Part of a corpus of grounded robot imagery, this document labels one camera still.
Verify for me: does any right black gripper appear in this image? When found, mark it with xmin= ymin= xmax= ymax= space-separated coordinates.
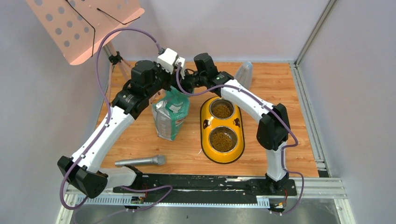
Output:
xmin=171 ymin=71 xmax=205 ymax=100

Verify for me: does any aluminium frame rail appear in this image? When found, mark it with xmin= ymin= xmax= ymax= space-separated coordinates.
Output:
xmin=56 ymin=0 xmax=356 ymax=224

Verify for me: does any pink music stand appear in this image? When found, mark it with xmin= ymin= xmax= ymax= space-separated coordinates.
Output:
xmin=26 ymin=0 xmax=145 ymax=78

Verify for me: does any brown pet food kibble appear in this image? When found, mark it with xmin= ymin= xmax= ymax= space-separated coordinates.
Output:
xmin=212 ymin=105 xmax=232 ymax=152

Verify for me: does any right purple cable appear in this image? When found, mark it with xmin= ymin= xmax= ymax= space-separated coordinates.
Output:
xmin=175 ymin=62 xmax=305 ymax=216

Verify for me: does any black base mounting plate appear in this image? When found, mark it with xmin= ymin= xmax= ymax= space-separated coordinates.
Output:
xmin=130 ymin=174 xmax=297 ymax=196

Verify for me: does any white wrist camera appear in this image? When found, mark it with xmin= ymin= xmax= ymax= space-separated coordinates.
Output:
xmin=156 ymin=48 xmax=179 ymax=74
xmin=175 ymin=56 xmax=185 ymax=79

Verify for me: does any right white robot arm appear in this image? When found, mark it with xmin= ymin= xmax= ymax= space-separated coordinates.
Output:
xmin=174 ymin=53 xmax=290 ymax=195

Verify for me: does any yellow double bowl feeder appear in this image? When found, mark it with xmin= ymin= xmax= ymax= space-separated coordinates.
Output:
xmin=200 ymin=97 xmax=245 ymax=164

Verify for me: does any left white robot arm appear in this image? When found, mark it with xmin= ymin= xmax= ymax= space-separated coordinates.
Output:
xmin=57 ymin=60 xmax=177 ymax=198

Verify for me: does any clear plastic container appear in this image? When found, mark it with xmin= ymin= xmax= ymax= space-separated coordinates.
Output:
xmin=234 ymin=62 xmax=253 ymax=90

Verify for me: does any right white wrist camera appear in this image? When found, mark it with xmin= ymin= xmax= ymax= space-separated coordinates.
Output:
xmin=175 ymin=56 xmax=185 ymax=79

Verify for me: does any grey microphone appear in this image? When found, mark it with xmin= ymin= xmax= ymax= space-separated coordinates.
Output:
xmin=114 ymin=155 xmax=166 ymax=167

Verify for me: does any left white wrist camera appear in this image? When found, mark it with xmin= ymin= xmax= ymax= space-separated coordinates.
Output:
xmin=156 ymin=48 xmax=179 ymax=74

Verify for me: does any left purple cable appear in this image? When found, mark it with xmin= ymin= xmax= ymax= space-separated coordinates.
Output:
xmin=59 ymin=28 xmax=174 ymax=212

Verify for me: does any green pet food bag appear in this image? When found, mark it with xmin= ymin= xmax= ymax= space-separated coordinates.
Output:
xmin=151 ymin=86 xmax=190 ymax=141

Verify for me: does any purple cable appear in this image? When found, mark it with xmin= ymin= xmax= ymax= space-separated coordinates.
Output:
xmin=175 ymin=62 xmax=305 ymax=216
xmin=59 ymin=28 xmax=174 ymax=212

